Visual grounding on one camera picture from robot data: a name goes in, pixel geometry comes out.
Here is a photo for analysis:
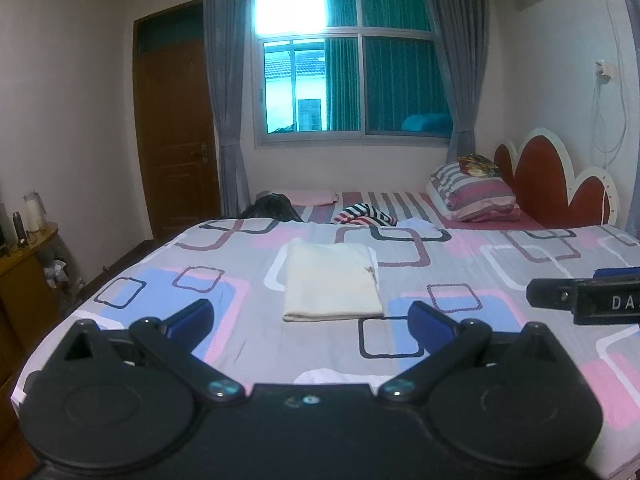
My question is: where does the pink grey patterned blanket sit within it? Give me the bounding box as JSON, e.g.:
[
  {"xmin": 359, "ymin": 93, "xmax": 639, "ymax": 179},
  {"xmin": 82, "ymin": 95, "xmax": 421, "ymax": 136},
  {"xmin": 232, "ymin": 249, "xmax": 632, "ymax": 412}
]
[{"xmin": 10, "ymin": 219, "xmax": 640, "ymax": 480}]

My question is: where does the white crumpled bag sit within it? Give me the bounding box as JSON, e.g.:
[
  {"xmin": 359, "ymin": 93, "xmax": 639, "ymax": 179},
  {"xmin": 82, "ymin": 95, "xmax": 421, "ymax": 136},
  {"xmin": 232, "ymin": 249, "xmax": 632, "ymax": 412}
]
[{"xmin": 44, "ymin": 257, "xmax": 71, "ymax": 291}]

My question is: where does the cream knit sweater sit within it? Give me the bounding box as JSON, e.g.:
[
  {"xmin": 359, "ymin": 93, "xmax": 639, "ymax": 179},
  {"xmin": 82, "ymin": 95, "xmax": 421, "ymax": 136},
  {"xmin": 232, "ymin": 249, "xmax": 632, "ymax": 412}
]
[{"xmin": 282, "ymin": 238, "xmax": 385, "ymax": 323}]

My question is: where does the floral cloth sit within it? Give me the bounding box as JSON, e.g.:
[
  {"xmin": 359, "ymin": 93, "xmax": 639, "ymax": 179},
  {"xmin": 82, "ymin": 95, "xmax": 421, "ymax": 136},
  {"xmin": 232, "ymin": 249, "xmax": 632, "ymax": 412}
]
[{"xmin": 456, "ymin": 154, "xmax": 501, "ymax": 178}]

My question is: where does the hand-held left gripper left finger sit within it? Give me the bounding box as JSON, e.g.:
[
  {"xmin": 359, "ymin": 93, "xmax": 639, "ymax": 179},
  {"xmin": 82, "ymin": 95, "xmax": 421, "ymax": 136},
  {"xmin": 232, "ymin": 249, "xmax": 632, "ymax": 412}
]
[{"xmin": 50, "ymin": 299, "xmax": 247, "ymax": 403}]

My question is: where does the black white striped garment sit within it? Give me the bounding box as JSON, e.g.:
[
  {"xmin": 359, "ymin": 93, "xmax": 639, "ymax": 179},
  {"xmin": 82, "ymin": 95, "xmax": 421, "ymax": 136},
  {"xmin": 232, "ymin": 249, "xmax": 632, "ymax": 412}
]
[{"xmin": 331, "ymin": 202, "xmax": 399, "ymax": 228}]

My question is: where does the glass jar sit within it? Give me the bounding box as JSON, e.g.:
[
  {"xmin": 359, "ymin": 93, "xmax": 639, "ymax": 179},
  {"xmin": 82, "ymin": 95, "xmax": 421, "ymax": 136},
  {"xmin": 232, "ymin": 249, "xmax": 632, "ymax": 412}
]
[{"xmin": 22, "ymin": 190, "xmax": 48, "ymax": 233}]

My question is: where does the wooden door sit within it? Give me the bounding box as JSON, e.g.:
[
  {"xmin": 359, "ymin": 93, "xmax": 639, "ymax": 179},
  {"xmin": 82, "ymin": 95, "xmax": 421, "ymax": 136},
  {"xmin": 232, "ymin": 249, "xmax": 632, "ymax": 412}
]
[{"xmin": 132, "ymin": 0, "xmax": 223, "ymax": 243}]

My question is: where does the striped bed sheet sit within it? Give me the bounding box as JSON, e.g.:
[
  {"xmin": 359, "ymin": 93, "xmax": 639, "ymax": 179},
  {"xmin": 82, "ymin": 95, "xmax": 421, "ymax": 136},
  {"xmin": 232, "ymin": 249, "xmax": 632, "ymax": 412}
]
[{"xmin": 255, "ymin": 190, "xmax": 546, "ymax": 231}]

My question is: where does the red and white headboard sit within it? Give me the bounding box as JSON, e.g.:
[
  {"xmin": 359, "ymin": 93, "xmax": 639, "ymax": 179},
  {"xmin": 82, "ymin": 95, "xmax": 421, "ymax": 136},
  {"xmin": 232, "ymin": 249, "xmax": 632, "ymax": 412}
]
[{"xmin": 492, "ymin": 127, "xmax": 621, "ymax": 228}]

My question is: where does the white cloth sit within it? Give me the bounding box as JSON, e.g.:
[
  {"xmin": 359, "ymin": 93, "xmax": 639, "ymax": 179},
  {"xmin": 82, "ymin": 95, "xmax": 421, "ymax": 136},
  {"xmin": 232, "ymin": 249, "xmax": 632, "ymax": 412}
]
[{"xmin": 292, "ymin": 367, "xmax": 373, "ymax": 387}]

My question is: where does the grey curtain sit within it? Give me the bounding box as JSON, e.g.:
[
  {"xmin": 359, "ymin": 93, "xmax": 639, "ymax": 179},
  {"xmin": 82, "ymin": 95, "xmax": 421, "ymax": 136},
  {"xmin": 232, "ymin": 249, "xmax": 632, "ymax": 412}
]
[
  {"xmin": 415, "ymin": 0, "xmax": 493, "ymax": 161},
  {"xmin": 202, "ymin": 0, "xmax": 251, "ymax": 218}
]

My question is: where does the dark cloth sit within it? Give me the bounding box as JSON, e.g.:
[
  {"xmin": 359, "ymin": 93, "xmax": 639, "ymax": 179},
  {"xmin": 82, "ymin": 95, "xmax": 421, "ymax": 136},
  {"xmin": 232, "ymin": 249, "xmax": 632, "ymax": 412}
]
[{"xmin": 237, "ymin": 192, "xmax": 306, "ymax": 223}]

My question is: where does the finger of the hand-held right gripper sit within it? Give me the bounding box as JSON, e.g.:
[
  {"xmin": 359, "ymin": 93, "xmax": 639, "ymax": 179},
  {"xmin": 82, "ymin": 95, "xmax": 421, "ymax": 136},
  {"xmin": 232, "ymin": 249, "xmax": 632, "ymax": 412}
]
[
  {"xmin": 592, "ymin": 267, "xmax": 640, "ymax": 281},
  {"xmin": 526, "ymin": 277, "xmax": 581, "ymax": 311}
]

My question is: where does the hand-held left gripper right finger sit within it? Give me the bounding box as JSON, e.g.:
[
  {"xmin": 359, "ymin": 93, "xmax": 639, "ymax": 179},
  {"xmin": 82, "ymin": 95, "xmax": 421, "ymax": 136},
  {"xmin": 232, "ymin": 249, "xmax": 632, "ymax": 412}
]
[{"xmin": 376, "ymin": 301, "xmax": 581, "ymax": 403}]

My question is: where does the striped pillow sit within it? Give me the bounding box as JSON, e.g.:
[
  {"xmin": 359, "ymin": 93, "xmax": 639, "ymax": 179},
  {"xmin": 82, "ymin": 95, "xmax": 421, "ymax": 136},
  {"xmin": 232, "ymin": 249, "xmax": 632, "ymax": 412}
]
[{"xmin": 426, "ymin": 161, "xmax": 521, "ymax": 223}]

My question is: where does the wooden side table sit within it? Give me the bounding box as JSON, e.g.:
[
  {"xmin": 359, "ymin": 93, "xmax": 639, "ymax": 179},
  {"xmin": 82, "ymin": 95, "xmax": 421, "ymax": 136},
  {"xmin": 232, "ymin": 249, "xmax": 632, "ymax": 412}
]
[{"xmin": 0, "ymin": 222, "xmax": 63, "ymax": 356}]

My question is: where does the pink folded cloth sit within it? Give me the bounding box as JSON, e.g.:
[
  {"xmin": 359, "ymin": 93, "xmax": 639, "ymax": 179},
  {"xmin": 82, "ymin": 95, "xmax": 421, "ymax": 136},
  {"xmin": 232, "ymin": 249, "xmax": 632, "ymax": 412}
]
[{"xmin": 255, "ymin": 188, "xmax": 340, "ymax": 207}]

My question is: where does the white wall cable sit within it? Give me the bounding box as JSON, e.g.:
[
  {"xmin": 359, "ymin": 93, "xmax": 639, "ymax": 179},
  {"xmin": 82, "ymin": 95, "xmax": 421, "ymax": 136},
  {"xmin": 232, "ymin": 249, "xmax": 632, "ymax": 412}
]
[{"xmin": 590, "ymin": 77, "xmax": 628, "ymax": 168}]

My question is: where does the window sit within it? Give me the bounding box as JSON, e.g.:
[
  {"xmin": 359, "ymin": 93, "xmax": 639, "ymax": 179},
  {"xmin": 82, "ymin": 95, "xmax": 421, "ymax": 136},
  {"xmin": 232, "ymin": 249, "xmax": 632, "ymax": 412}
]
[{"xmin": 250, "ymin": 0, "xmax": 453, "ymax": 148}]

